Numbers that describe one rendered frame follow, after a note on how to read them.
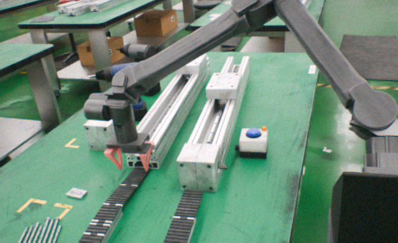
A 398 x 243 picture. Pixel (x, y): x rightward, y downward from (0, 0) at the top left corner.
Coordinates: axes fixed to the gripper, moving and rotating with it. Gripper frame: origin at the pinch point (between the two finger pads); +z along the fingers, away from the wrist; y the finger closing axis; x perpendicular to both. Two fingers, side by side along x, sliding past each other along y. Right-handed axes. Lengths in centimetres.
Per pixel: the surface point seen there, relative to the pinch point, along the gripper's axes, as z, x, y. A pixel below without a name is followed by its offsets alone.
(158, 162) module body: 3.0, -6.8, -4.5
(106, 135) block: -1.0, -14.8, 15.4
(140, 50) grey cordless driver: -16, -61, 18
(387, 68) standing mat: 83, -302, -132
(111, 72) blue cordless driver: -15.3, -35.2, 19.7
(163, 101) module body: -2.7, -37.6, 2.7
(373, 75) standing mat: 83, -282, -117
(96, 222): 1.9, 20.2, 1.6
